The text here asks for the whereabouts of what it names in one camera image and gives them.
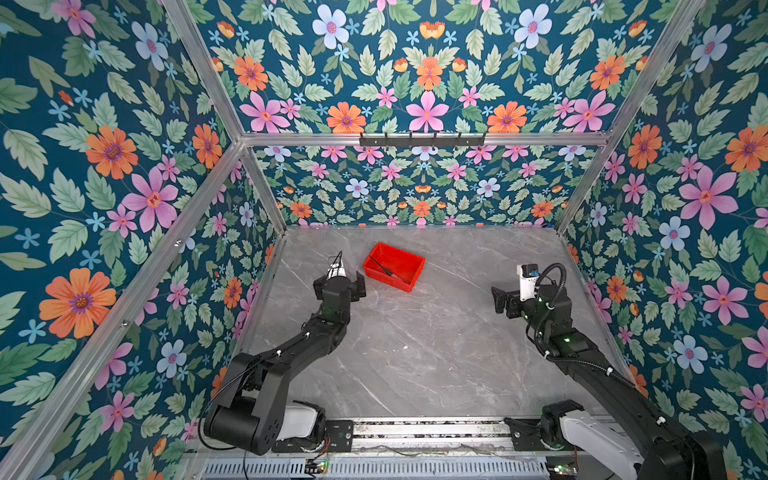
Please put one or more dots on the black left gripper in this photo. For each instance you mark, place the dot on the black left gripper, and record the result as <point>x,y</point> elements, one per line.
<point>352,288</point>

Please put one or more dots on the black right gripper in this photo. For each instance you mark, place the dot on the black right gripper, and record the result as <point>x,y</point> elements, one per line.
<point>513,301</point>

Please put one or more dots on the pink handled screwdriver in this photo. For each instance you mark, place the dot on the pink handled screwdriver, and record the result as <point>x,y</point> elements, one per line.
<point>385,270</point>

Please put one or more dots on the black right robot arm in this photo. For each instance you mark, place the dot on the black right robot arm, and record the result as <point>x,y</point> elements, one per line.
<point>612,390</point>

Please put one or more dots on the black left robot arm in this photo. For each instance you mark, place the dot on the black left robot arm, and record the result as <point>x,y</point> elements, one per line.
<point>251,410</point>

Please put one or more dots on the red plastic bin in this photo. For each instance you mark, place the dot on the red plastic bin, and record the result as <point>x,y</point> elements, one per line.
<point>406,265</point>

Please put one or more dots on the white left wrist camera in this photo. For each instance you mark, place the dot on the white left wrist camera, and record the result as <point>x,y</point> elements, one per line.
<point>336,269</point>

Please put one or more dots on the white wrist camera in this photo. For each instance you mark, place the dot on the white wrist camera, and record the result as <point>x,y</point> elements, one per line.
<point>336,269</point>
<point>528,281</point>

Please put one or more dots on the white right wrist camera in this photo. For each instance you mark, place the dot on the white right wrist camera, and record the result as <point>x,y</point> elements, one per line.
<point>528,281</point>

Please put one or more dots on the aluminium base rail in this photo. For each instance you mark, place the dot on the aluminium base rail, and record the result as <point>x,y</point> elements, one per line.
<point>507,438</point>

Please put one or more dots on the black wall hook rail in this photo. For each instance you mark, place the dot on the black wall hook rail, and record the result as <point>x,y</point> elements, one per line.
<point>422,140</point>

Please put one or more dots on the white perforated cable duct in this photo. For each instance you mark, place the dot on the white perforated cable duct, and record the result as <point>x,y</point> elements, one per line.
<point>376,468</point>

